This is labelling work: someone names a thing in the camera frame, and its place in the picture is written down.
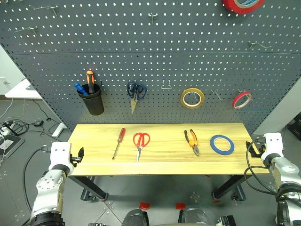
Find yellow tape roll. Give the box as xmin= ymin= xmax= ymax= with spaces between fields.
xmin=180 ymin=88 xmax=206 ymax=110

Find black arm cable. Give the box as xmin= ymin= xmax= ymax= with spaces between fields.
xmin=244 ymin=138 xmax=279 ymax=196
xmin=22 ymin=145 xmax=51 ymax=214

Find orange and black pliers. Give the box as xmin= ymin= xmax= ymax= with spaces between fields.
xmin=184 ymin=129 xmax=200 ymax=156

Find black table crossbar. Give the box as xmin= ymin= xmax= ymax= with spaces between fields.
xmin=107 ymin=192 xmax=214 ymax=201

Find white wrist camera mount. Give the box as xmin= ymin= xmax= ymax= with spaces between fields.
xmin=48 ymin=141 xmax=74 ymax=174
xmin=260 ymin=132 xmax=285 ymax=163

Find blue handled scissors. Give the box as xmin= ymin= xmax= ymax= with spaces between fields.
xmin=127 ymin=80 xmax=148 ymax=114

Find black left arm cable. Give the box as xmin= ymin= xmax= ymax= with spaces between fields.
xmin=22 ymin=145 xmax=51 ymax=214

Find blue tape roll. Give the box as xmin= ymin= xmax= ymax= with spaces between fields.
xmin=209 ymin=134 xmax=235 ymax=156

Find red handled screwdriver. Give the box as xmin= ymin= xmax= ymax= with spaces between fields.
xmin=112 ymin=128 xmax=127 ymax=161

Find blue handled screwdriver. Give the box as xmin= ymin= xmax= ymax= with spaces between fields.
xmin=74 ymin=81 xmax=88 ymax=96

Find black plastic cup holder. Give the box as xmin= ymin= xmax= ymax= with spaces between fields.
xmin=78 ymin=83 xmax=105 ymax=116

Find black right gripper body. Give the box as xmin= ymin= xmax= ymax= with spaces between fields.
xmin=257 ymin=142 xmax=267 ymax=157

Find large red tape roll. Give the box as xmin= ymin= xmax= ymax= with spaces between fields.
xmin=221 ymin=0 xmax=266 ymax=15

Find orange and black screwdriver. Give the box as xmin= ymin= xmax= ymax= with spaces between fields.
xmin=86 ymin=70 xmax=95 ymax=94

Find metal double prong hook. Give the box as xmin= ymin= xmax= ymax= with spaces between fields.
xmin=211 ymin=89 xmax=223 ymax=101

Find dark rounded shape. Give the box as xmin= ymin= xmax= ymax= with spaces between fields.
xmin=178 ymin=207 xmax=210 ymax=226
xmin=120 ymin=208 xmax=150 ymax=226

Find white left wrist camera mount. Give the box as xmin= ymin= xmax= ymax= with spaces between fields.
xmin=48 ymin=141 xmax=74 ymax=174

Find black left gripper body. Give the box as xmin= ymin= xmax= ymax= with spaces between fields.
xmin=70 ymin=153 xmax=82 ymax=168

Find white desk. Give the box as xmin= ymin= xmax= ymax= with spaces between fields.
xmin=5 ymin=78 xmax=68 ymax=138

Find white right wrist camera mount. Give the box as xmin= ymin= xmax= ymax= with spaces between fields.
xmin=260 ymin=132 xmax=285 ymax=163

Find grey floor mat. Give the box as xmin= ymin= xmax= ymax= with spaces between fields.
xmin=0 ymin=134 xmax=25 ymax=159

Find white power strip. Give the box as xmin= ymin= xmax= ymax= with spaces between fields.
xmin=0 ymin=121 xmax=16 ymax=136

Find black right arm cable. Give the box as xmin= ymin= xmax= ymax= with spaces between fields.
xmin=244 ymin=138 xmax=279 ymax=196

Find black crate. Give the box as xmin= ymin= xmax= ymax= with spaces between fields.
xmin=287 ymin=118 xmax=301 ymax=135

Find small red tape roll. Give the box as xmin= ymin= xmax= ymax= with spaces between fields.
xmin=232 ymin=91 xmax=253 ymax=110

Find grey metal pegboard wall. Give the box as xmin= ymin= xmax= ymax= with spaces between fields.
xmin=0 ymin=0 xmax=301 ymax=135

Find red handled scissors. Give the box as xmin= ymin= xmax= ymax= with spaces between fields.
xmin=133 ymin=132 xmax=151 ymax=163

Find black table leg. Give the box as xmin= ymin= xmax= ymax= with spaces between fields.
xmin=212 ymin=175 xmax=247 ymax=202
xmin=67 ymin=175 xmax=109 ymax=202

